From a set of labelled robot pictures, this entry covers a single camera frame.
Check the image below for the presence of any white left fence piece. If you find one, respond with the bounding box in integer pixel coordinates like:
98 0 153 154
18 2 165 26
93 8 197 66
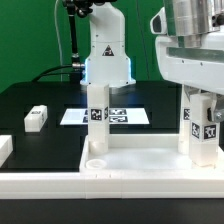
0 135 13 167

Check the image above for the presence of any grey thin cable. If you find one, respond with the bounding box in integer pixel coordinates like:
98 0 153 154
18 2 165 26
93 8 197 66
54 0 65 82

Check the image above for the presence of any black cable hose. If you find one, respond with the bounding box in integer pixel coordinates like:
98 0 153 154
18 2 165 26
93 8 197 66
31 0 93 83

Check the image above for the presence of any fiducial marker sheet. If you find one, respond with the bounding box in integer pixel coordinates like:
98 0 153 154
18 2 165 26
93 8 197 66
60 108 149 125

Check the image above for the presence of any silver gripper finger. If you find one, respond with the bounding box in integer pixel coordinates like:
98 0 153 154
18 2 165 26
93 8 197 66
207 94 224 123

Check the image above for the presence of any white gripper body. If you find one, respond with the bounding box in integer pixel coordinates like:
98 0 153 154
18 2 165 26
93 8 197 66
150 0 224 95

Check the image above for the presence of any white desk top tray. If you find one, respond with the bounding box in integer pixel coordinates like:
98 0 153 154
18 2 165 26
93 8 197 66
79 134 224 172

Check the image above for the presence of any white front fence rail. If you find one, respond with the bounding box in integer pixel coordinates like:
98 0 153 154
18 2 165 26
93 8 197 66
0 171 224 199

